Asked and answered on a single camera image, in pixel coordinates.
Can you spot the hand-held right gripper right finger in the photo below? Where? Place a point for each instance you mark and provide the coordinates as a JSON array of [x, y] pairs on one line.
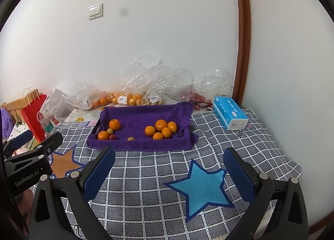
[[238, 174]]

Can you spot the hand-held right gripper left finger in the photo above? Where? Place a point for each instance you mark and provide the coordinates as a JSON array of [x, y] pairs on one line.
[[100, 174]]

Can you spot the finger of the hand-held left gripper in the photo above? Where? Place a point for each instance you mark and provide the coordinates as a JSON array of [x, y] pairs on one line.
[[22, 137], [56, 141]]

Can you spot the red lychee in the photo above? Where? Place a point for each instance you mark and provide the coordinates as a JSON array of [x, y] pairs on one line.
[[112, 137]]

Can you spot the small green fruit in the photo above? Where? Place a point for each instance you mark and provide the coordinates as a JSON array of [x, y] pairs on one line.
[[110, 130]]

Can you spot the purple towel lined tray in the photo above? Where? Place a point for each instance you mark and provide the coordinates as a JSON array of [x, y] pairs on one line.
[[141, 117]]

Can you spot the person's left hand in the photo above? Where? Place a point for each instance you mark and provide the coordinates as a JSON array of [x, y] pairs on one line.
[[26, 203]]

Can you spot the white spotted cloth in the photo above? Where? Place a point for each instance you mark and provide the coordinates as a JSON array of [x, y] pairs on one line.
[[19, 129]]

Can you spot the purple plush toy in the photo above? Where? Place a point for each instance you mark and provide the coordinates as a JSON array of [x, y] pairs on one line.
[[5, 125]]

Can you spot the red paper bag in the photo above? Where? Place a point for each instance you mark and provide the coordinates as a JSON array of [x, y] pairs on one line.
[[34, 120]]

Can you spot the wooden chair back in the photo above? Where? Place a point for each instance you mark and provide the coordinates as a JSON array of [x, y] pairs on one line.
[[11, 111]]

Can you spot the cream printed bed sheet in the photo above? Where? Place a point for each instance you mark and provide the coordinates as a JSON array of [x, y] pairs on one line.
[[78, 117]]

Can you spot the white plastic bag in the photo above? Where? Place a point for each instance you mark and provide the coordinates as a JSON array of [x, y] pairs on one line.
[[57, 104]]

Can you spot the grey checked star blanket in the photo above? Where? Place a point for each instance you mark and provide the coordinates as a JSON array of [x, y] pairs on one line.
[[156, 203]]

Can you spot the blue tissue pack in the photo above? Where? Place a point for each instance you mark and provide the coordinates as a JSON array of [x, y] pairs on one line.
[[231, 112]]

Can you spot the clear bag of oranges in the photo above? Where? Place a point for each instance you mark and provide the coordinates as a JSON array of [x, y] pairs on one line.
[[109, 99]]

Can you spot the pile of red lychees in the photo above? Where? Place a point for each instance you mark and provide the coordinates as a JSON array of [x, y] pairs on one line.
[[197, 98]]

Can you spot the clear bag of longans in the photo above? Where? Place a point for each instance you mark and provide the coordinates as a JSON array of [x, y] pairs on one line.
[[154, 100]]

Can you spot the small crumpled clear plastic bag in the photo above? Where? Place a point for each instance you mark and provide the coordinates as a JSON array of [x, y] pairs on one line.
[[214, 81]]

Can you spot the large crumpled clear plastic bag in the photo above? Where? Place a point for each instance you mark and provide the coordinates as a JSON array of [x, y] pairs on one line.
[[161, 78]]

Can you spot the white light switch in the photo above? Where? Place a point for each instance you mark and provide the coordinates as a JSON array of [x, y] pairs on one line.
[[95, 12]]

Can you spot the brown wooden door frame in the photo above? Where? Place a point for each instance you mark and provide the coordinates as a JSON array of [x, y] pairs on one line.
[[241, 21]]

